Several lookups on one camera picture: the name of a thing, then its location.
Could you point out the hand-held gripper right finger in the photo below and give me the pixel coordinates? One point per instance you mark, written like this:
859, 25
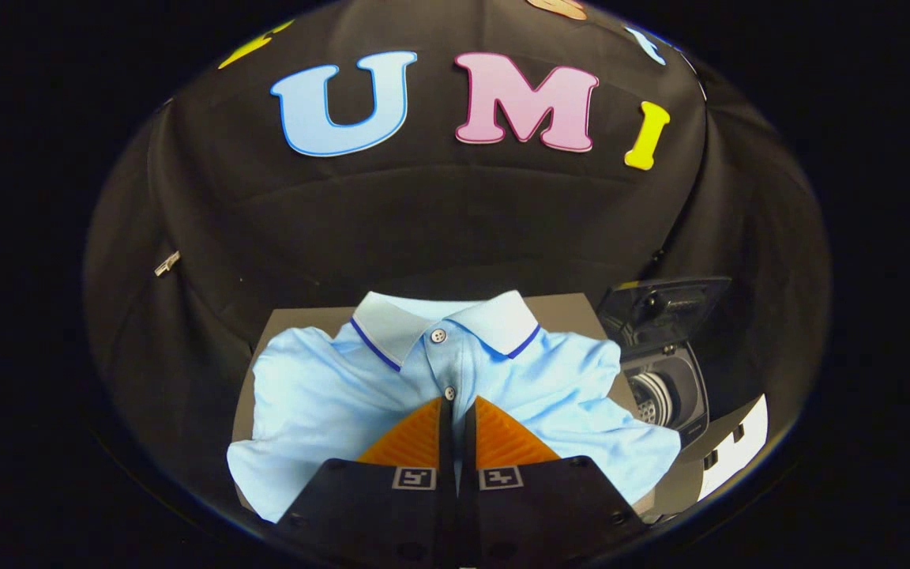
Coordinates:
468, 442

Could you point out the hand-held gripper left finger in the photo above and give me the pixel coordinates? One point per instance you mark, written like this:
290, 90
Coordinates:
447, 442

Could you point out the light blue polo shirt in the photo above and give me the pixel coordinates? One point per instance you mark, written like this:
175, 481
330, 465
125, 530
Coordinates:
321, 395

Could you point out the grey washing machine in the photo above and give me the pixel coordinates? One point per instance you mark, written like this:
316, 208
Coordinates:
684, 379

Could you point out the black backdrop cloth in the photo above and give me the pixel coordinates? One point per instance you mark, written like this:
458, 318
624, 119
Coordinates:
423, 221

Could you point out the silver metal clip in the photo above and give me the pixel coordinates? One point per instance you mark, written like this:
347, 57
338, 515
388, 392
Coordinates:
167, 263

